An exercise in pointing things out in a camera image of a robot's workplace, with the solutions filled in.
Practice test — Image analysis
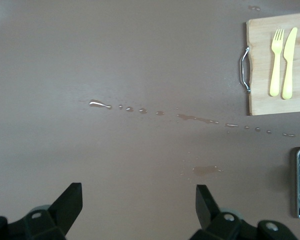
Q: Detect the yellow plastic knife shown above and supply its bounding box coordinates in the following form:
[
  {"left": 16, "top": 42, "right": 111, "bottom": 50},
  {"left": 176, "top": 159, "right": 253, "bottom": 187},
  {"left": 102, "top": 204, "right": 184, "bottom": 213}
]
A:
[{"left": 281, "top": 26, "right": 298, "bottom": 100}]

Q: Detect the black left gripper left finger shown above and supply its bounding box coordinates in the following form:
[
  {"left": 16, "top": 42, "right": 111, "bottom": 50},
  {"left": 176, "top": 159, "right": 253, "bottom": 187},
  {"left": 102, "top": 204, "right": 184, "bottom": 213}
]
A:
[{"left": 0, "top": 182, "right": 83, "bottom": 240}]

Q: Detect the yellow plastic fork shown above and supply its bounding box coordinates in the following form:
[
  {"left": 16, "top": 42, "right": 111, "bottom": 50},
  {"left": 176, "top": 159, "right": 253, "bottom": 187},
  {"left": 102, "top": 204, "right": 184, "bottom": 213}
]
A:
[{"left": 269, "top": 28, "right": 285, "bottom": 97}]

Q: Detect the wooden cutting board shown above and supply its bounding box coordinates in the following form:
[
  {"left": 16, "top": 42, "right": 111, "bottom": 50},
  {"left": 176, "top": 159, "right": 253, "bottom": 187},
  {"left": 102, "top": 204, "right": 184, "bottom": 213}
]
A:
[{"left": 239, "top": 11, "right": 300, "bottom": 116}]

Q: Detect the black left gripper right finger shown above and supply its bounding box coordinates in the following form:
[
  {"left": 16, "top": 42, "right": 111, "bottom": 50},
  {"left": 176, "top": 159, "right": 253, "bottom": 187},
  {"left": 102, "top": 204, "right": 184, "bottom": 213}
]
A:
[{"left": 189, "top": 184, "right": 298, "bottom": 240}]

